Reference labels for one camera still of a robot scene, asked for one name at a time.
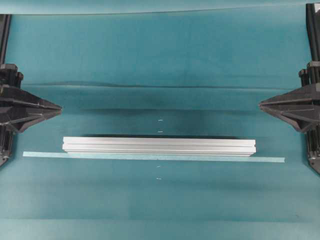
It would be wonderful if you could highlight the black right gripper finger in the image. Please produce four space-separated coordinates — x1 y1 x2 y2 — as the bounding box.
259 96 281 118

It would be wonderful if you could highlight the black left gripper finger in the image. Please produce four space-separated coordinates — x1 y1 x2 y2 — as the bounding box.
40 99 62 120

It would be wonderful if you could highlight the silver aluminium extrusion rail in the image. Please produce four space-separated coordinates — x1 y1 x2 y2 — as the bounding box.
62 136 257 157

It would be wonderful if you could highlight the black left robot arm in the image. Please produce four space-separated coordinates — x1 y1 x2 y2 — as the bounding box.
0 14 62 166

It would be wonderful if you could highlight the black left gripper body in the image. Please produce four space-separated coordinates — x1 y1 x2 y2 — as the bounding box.
0 84 42 133

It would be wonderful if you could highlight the teal table cloth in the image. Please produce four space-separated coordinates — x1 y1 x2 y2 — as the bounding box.
0 4 320 240

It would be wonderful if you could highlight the light blue tape strip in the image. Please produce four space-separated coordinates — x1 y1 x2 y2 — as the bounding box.
23 151 285 163

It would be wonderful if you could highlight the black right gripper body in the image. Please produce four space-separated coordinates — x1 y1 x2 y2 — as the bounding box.
281 86 320 132

